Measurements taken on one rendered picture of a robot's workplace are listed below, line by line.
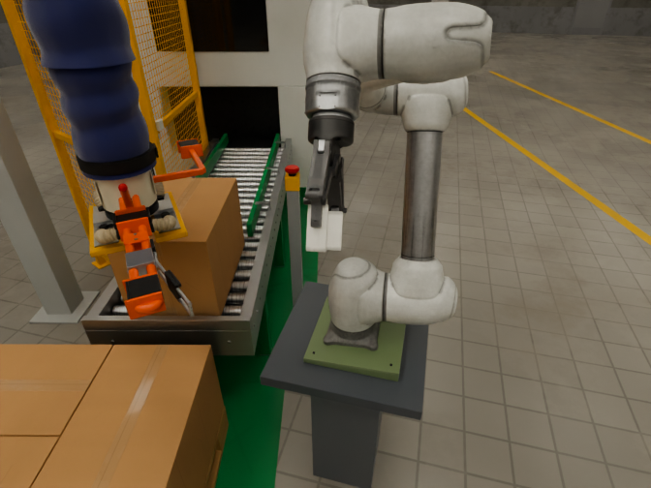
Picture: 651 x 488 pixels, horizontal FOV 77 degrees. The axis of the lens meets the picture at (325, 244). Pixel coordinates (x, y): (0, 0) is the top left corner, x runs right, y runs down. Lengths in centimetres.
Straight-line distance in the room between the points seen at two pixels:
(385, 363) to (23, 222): 211
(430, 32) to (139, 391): 147
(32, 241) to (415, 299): 219
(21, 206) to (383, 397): 212
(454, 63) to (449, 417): 183
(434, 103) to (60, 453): 154
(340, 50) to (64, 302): 261
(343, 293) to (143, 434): 81
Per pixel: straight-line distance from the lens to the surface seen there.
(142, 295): 96
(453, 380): 240
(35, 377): 194
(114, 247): 143
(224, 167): 336
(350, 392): 131
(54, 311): 312
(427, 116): 121
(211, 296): 180
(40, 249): 283
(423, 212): 123
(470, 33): 69
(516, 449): 226
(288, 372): 136
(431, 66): 69
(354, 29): 69
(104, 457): 160
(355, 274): 124
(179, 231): 143
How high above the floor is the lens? 179
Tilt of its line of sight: 33 degrees down
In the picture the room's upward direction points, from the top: straight up
